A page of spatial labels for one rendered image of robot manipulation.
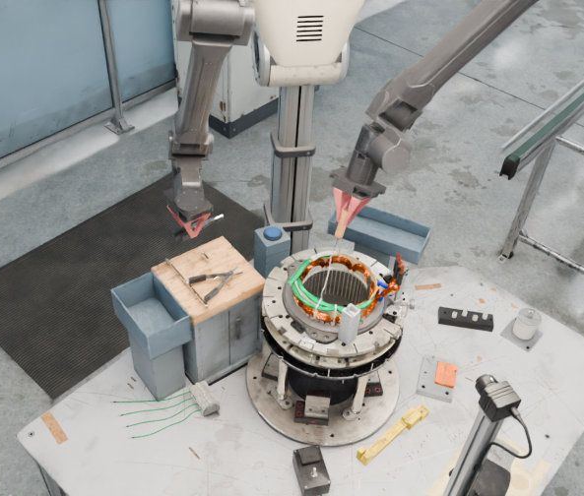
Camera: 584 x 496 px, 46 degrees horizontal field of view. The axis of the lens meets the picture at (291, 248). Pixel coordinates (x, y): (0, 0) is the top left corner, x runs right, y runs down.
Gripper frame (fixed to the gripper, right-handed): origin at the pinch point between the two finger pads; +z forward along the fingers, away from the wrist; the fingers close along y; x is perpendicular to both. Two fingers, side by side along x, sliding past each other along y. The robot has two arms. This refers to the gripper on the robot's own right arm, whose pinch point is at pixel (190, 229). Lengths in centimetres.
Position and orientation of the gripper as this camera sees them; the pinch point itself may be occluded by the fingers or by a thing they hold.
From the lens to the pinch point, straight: 154.4
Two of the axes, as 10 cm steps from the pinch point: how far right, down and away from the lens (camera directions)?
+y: 6.2, 5.8, -5.3
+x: 7.8, -4.1, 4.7
